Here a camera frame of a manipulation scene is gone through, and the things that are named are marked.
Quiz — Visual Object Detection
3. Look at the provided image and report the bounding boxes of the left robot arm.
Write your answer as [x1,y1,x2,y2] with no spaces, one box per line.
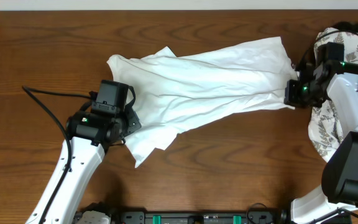
[26,105,141,223]

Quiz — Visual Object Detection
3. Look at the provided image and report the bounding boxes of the fern print cloth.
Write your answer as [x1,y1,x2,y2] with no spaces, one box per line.
[308,27,358,162]

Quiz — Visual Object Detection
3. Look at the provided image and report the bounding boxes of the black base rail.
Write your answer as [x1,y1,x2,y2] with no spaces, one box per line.
[73,202,352,224]

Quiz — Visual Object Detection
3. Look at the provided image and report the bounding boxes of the black garment under pile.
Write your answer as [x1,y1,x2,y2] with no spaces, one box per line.
[332,21,358,33]

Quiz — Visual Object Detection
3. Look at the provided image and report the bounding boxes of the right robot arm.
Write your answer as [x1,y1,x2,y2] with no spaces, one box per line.
[284,60,358,223]

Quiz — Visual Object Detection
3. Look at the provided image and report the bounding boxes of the white t-shirt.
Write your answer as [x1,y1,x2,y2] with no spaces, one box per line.
[108,37,297,166]

